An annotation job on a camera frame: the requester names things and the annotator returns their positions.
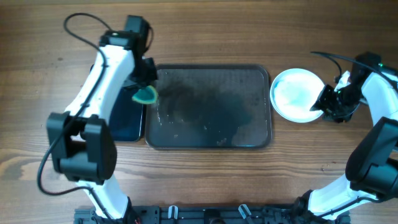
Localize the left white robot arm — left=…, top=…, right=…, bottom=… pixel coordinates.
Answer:
left=37, top=30, right=158, bottom=223

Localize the black water tub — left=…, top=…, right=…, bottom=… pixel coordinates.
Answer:
left=106, top=63, right=144, bottom=142

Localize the black mounting rail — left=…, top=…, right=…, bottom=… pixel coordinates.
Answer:
left=74, top=204, right=351, bottom=224

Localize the white plate top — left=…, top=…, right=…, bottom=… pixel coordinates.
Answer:
left=270, top=68, right=325, bottom=123

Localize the dark brown serving tray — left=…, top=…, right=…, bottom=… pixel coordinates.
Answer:
left=145, top=64, right=272, bottom=150

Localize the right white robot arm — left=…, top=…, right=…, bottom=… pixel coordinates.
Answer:
left=292, top=73, right=397, bottom=222

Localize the green yellow sponge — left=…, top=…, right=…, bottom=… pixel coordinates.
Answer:
left=132, top=85, right=158, bottom=105

